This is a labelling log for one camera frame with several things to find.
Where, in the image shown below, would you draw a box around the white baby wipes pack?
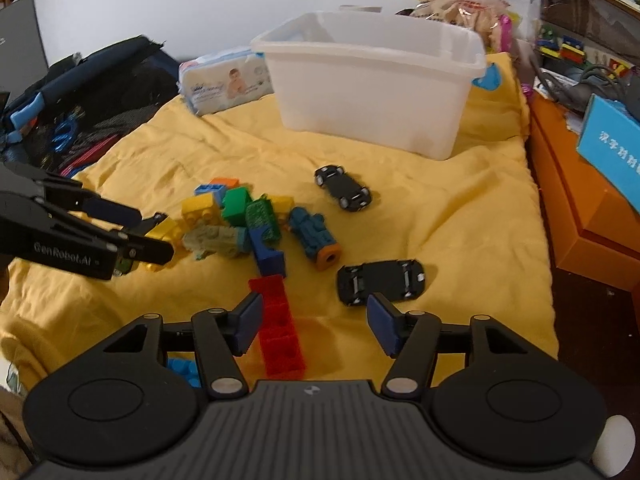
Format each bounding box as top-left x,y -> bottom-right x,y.
178,46 -> 275,117

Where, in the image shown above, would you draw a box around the large orange cardboard box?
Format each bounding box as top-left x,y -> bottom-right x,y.
527,92 -> 640,291

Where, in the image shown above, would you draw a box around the yellow blanket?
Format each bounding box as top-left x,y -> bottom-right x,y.
0,52 -> 559,396

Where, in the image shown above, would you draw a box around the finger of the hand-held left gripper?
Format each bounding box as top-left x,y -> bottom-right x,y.
49,209 -> 176,267
45,174 -> 169,235

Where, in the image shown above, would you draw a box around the large black toy car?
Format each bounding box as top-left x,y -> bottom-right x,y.
336,259 -> 427,307

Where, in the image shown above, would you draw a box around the dark blue arch block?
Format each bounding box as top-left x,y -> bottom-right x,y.
249,230 -> 287,278

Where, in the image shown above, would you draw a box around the white plastic storage bin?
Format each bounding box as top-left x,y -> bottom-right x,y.
250,11 -> 488,162

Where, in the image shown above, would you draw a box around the grey cable bundle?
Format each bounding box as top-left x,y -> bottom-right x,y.
532,62 -> 640,121

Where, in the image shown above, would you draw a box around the blue studded building block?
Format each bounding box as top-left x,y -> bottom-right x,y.
166,357 -> 202,388

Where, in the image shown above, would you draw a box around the clear snack bag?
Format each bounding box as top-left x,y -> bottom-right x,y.
397,0 -> 523,53

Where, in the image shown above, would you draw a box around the blue box with white print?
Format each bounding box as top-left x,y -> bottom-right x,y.
575,94 -> 640,196

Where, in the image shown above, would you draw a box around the sage green toy vehicle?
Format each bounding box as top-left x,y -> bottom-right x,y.
182,225 -> 251,261

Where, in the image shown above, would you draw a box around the grey flat panel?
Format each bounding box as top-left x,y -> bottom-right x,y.
0,0 -> 49,93

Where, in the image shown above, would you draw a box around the large yellow building block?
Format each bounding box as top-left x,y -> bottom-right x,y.
180,195 -> 223,233

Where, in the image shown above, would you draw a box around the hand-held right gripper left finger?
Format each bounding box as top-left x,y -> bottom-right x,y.
102,292 -> 264,401

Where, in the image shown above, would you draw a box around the small black toy car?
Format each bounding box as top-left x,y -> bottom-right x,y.
314,164 -> 373,212

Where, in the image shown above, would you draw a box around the blue scissors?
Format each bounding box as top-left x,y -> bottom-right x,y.
50,115 -> 81,153

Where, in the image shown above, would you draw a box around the teal toy vehicle orange end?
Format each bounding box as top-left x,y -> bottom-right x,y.
289,206 -> 343,272

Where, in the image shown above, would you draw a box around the green printed curved block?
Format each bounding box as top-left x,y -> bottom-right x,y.
245,196 -> 282,245

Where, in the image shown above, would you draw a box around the blue plastic piece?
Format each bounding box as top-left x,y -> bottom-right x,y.
472,62 -> 502,90

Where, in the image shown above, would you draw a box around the colourful toy train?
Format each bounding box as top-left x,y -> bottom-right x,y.
537,24 -> 590,65

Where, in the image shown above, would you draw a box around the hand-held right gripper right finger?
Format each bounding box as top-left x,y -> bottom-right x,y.
366,293 -> 538,401

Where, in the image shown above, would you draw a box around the black fabric bag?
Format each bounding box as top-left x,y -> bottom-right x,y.
0,35 -> 181,181

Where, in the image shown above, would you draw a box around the green building block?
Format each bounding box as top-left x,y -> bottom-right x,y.
221,186 -> 252,227

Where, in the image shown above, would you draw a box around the white round object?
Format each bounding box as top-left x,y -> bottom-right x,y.
592,415 -> 635,478

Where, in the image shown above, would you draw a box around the red pens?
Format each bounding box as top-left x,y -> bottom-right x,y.
60,137 -> 123,178

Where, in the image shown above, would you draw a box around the small yellow building block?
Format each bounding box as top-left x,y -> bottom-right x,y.
270,195 -> 296,226

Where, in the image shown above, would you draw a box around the long red building block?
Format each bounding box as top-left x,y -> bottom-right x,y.
248,275 -> 307,378

